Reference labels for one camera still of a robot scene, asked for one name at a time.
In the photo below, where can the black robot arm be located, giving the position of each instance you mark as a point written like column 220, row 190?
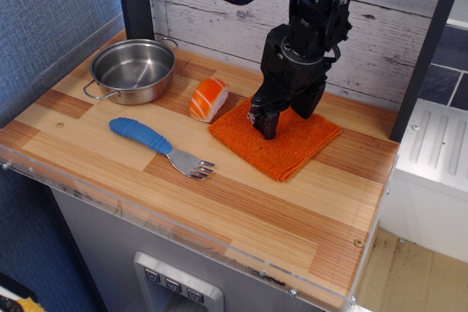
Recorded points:
column 324, row 23

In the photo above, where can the white grooved box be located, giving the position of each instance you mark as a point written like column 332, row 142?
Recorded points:
column 426, row 200

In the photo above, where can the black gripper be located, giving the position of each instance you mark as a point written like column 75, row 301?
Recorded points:
column 289, row 80

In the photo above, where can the small steel pot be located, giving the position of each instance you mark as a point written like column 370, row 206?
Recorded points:
column 134, row 71

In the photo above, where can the orange knitted cloth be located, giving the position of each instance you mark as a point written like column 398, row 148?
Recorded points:
column 296, row 140

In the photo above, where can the black vertical frame post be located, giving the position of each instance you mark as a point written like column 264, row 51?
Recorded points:
column 433, row 35

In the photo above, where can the silver toy appliance cabinet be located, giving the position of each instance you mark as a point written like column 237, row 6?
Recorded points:
column 108, row 236

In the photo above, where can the toy salmon sushi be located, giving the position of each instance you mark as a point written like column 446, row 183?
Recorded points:
column 208, row 98

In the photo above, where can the yellow black object corner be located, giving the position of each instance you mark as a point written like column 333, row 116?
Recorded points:
column 20, row 305

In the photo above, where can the silver button panel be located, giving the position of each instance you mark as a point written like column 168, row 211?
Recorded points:
column 168, row 288

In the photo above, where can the clear acrylic table guard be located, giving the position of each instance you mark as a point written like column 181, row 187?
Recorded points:
column 306, row 237

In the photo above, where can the blue handled metal fork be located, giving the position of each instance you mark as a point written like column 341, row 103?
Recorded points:
column 184, row 162

